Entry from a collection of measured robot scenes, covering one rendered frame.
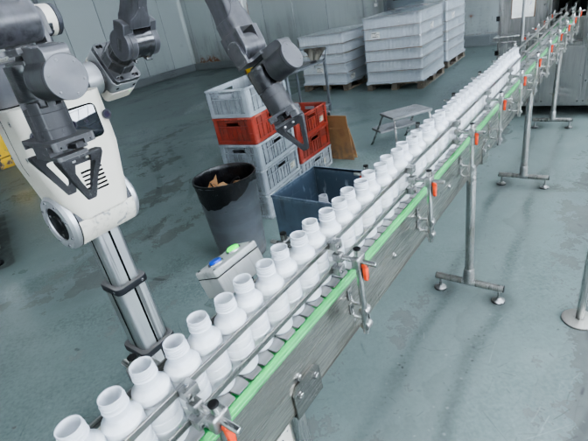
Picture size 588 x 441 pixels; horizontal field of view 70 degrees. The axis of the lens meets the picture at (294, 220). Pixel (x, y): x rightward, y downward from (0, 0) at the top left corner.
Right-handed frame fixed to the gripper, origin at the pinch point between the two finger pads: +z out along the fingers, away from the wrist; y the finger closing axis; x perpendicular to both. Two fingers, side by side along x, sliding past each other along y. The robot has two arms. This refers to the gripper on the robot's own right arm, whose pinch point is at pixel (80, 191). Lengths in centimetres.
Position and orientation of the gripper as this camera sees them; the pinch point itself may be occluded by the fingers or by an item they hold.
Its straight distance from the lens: 75.3
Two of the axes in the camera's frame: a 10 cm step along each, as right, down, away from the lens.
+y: 8.0, 1.5, -5.8
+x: 5.7, -4.6, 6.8
